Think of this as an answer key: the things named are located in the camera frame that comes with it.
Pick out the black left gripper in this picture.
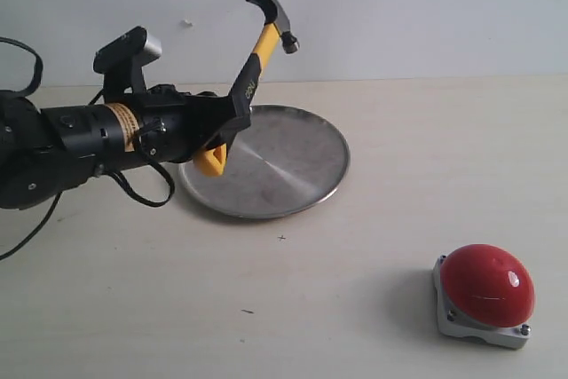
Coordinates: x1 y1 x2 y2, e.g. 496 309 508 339
125 84 251 162

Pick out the yellow black claw hammer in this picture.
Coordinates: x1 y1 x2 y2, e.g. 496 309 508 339
192 0 299 177

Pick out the red dome push button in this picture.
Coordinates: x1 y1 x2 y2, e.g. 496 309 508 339
432 244 536 350

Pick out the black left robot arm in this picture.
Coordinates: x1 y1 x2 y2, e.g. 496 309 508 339
1 84 251 209

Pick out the round stainless steel plate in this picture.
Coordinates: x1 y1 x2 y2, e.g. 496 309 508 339
178 105 351 220

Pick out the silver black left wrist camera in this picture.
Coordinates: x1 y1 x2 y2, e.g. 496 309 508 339
93 26 162 103

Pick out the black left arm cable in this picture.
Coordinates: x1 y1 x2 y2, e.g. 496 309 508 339
0 36 177 262

